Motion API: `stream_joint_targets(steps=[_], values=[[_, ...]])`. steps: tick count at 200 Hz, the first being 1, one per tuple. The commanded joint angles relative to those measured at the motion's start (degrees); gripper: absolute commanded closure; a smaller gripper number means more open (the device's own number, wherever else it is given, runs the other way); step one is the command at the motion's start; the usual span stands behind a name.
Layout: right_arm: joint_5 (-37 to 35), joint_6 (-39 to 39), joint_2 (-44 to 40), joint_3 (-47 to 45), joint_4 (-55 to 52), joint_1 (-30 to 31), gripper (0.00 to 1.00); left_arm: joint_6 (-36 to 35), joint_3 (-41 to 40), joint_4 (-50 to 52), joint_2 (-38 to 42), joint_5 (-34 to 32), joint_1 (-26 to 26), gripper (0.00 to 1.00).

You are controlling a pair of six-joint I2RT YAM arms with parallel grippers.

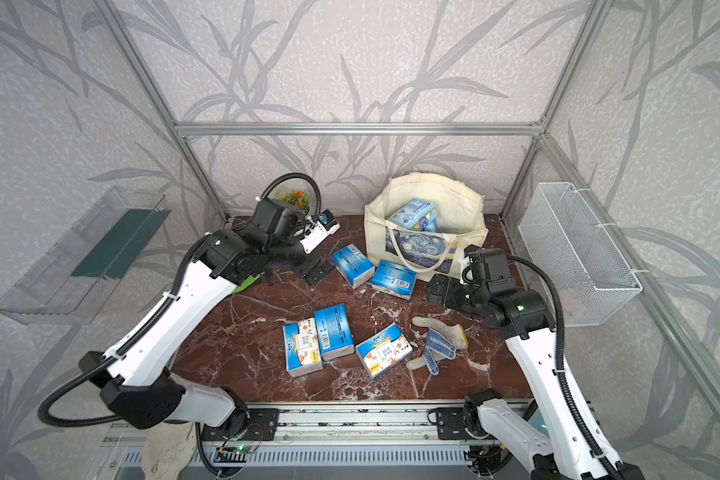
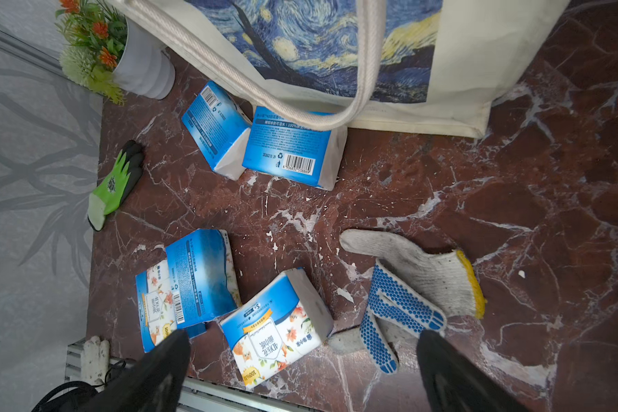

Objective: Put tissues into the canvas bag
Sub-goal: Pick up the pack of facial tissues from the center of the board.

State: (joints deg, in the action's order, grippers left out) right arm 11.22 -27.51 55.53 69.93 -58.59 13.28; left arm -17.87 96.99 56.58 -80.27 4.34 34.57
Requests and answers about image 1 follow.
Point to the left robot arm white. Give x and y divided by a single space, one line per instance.
138 386

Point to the blue white tissue pack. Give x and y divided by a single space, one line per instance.
428 225

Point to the beige blue striped glove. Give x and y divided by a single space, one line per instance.
443 342

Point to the white wire mesh basket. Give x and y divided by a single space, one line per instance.
566 239

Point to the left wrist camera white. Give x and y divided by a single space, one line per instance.
317 231

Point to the white knit glove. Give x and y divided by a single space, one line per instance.
167 451

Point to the blue tissue pack front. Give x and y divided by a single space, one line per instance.
302 348

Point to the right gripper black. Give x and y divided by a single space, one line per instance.
449 292

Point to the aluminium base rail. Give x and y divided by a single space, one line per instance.
335 433

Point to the green black work glove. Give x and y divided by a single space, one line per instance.
245 284

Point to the light blue wipes pack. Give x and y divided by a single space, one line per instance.
410 214

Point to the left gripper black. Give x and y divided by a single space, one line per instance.
320 274

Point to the clear plastic wall shelf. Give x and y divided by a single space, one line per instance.
71 283

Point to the orange floral tissue pack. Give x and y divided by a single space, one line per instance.
383 350

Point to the cream starry night canvas bag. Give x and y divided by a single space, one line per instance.
459 224

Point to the artificial green flower plant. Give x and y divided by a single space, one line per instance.
299 198

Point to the blue barcode tissue pack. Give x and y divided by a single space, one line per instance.
353 265

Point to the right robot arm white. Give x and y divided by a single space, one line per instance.
518 299

